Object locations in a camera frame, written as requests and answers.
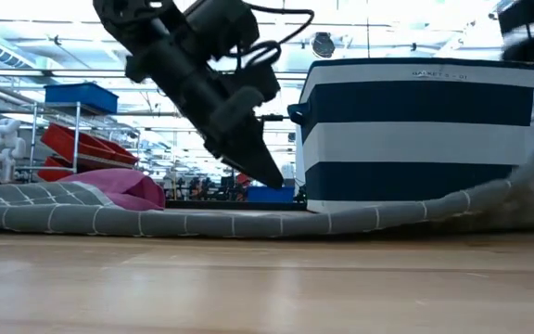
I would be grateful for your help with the black table frame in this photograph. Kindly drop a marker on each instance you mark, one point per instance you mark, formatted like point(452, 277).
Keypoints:
point(230, 204)

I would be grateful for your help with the red background object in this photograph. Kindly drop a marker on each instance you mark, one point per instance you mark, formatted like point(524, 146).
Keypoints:
point(244, 178)

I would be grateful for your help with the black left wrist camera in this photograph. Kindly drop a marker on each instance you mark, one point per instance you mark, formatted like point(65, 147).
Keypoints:
point(223, 28)

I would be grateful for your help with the metal shelf rack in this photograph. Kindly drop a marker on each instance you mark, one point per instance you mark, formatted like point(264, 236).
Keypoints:
point(77, 134)

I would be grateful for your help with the navy white striped basket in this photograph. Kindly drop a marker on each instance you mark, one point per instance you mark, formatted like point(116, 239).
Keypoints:
point(410, 144)

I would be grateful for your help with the magenta towel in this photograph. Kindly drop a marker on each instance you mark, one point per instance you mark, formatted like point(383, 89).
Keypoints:
point(123, 185)

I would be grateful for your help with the blue storage bin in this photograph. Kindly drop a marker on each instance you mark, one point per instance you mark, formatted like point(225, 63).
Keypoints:
point(81, 97)

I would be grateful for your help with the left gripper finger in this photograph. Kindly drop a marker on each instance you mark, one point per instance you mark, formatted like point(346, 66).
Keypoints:
point(253, 158)

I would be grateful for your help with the blue floor crate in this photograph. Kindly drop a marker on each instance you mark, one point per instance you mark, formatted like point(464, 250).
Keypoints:
point(269, 194)

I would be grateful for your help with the grey white-checked towel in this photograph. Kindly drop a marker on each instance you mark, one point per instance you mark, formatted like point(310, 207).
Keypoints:
point(202, 222)

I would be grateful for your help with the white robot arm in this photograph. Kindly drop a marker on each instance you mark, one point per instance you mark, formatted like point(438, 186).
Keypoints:
point(5, 144)

